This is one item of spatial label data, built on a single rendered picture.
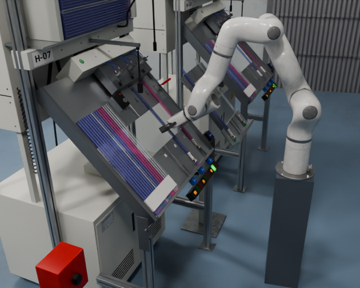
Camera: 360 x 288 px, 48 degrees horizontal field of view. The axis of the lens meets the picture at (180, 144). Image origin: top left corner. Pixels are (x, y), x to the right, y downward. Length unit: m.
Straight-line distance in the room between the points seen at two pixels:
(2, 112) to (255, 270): 1.62
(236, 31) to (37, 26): 0.81
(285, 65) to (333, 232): 1.43
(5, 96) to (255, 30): 1.08
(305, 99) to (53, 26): 1.09
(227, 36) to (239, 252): 1.40
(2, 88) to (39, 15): 0.35
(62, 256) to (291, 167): 1.14
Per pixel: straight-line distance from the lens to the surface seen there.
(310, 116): 1.86
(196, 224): 2.82
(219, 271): 2.51
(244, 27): 1.77
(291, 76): 1.86
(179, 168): 1.96
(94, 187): 2.13
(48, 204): 1.95
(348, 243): 2.87
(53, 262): 1.49
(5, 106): 1.90
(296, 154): 2.01
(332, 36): 5.29
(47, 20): 1.74
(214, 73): 1.81
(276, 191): 2.08
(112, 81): 1.90
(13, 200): 2.18
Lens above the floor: 1.75
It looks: 27 degrees down
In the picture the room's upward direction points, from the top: 1 degrees counter-clockwise
